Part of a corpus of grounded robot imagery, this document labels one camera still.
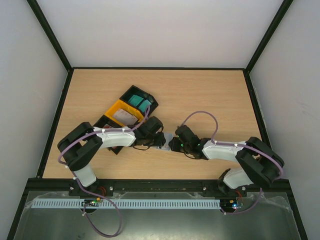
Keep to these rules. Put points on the white card stack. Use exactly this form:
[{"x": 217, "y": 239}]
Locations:
[{"x": 124, "y": 117}]

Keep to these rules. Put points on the light blue slotted cable duct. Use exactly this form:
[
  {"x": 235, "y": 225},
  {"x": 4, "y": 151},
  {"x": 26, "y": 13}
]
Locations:
[{"x": 194, "y": 204}]

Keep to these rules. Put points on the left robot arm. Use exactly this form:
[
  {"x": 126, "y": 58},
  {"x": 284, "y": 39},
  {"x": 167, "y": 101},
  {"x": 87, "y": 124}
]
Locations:
[{"x": 79, "y": 147}]

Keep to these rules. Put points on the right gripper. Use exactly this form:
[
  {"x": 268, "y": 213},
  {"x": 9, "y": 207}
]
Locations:
[{"x": 173, "y": 143}]

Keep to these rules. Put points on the yellow card bin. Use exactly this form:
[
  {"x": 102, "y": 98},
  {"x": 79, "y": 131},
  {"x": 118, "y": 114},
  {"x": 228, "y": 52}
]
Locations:
[{"x": 125, "y": 106}]

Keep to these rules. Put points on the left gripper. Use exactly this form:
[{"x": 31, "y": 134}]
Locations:
[{"x": 160, "y": 141}]

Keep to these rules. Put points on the beige card holder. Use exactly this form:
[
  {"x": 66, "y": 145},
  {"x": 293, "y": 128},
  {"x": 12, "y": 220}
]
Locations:
[{"x": 168, "y": 137}]

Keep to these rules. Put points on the black bin with teal cards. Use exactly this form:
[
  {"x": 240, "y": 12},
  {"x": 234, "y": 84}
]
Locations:
[{"x": 136, "y": 90}]

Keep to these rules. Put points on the black bin with red cards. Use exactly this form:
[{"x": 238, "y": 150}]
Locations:
[{"x": 106, "y": 123}]

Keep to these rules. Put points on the teal card stack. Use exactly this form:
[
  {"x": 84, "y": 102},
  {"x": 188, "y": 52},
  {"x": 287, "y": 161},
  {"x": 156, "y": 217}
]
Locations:
[{"x": 139, "y": 102}]

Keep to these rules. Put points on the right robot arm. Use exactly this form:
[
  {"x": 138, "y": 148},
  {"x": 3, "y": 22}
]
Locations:
[{"x": 258, "y": 163}]

